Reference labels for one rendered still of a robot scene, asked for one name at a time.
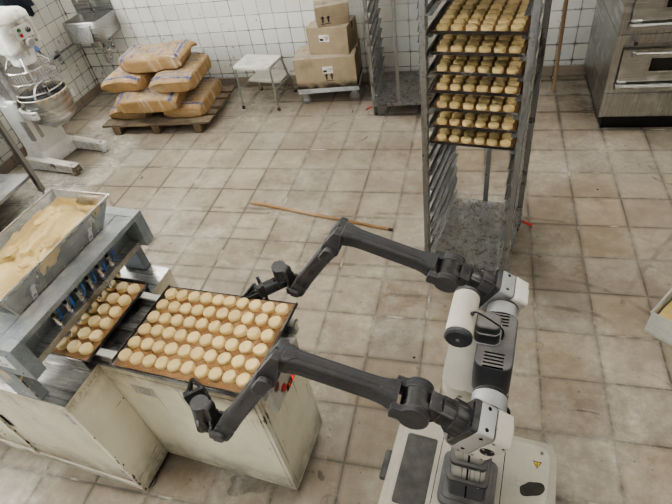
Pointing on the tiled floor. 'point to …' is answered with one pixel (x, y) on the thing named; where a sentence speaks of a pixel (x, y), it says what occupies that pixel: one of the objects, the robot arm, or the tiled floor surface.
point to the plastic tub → (661, 320)
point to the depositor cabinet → (88, 414)
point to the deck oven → (631, 63)
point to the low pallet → (172, 117)
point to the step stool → (263, 72)
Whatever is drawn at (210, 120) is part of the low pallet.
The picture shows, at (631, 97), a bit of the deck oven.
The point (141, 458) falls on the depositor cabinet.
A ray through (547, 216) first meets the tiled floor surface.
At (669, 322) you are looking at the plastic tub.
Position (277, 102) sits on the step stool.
